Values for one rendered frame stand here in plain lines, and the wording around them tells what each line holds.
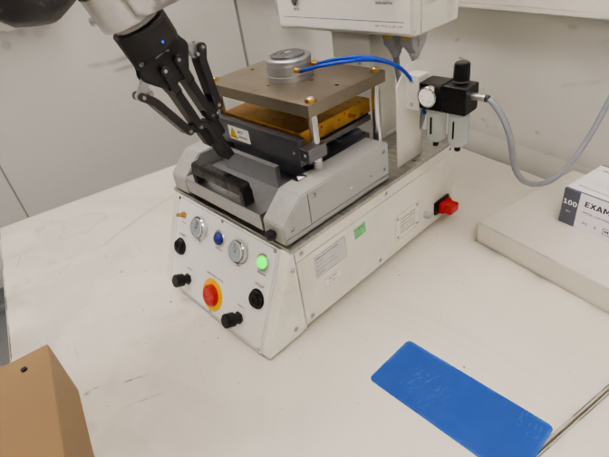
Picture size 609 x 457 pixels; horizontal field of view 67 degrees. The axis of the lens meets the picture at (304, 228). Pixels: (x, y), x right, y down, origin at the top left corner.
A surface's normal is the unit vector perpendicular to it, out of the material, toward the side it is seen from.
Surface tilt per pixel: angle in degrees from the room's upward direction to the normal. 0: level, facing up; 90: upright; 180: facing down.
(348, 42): 90
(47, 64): 90
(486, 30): 90
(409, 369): 0
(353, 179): 90
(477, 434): 0
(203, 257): 65
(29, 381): 5
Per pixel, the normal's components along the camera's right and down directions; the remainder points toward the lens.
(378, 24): -0.71, 0.47
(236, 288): -0.70, 0.08
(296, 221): 0.69, 0.33
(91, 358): -0.13, -0.82
